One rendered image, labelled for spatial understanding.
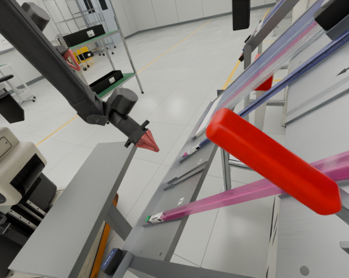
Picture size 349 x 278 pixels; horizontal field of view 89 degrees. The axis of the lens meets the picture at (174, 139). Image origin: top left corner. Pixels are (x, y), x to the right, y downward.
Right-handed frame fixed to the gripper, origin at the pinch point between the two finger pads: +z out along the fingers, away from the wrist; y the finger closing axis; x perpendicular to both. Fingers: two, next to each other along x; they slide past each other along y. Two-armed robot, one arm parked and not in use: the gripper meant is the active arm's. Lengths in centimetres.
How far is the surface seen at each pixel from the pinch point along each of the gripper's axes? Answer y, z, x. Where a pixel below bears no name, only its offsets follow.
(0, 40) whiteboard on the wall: 230, -498, 426
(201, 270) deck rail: -29.4, 8.0, -34.2
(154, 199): -15.2, 7.7, -3.6
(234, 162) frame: 40, 42, 19
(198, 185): -15.0, 9.3, -22.6
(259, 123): 74, 43, 10
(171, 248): -26.8, 9.6, -22.6
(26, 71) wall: 237, -436, 491
